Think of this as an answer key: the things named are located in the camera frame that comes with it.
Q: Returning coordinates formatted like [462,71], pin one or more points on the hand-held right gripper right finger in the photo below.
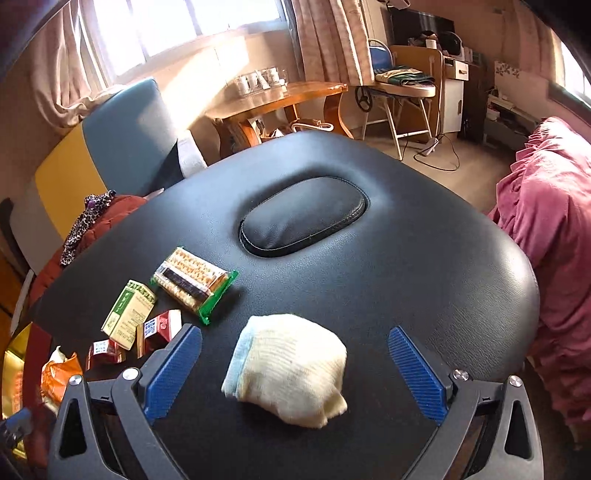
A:
[415,369]

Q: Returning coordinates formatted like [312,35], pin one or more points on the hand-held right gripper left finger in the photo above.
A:
[173,369]

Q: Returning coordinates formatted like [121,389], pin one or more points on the red and white small box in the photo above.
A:
[159,330]

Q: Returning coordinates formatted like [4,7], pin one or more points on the small red shiny packet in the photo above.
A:
[105,353]

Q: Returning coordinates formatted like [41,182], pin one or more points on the green and cream carton box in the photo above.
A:
[127,314]

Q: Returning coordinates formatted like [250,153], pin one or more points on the cracker packet with green edge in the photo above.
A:
[194,284]

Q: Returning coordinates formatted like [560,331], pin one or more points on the orange snack bag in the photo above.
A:
[60,376]

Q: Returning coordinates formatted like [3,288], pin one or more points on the black padded massage table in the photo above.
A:
[369,240]

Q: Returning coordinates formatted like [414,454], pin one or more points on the gold shiny bag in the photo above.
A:
[18,369]

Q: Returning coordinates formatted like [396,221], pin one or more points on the rust red jacket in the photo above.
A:
[74,244]

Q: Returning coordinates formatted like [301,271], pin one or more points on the leopard print cloth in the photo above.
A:
[85,221]

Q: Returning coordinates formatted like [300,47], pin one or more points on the pink ruffled bedspread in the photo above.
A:
[549,258]

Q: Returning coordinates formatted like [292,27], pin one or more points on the black oval face cushion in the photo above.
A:
[302,212]

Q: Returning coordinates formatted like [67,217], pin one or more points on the blue yellow grey sofa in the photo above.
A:
[92,157]

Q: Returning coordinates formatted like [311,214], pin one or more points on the white folding chair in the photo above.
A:
[395,99]

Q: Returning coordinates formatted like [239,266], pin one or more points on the wooden curved side table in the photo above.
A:
[277,108]

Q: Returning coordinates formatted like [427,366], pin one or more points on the folded green patterned cloth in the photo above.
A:
[401,76]

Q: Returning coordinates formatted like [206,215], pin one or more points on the clear tray of cups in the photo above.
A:
[261,81]

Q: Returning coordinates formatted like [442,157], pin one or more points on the beige checked curtain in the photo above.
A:
[60,69]
[330,39]

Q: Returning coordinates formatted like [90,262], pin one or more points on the black monitor screen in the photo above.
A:
[425,27]

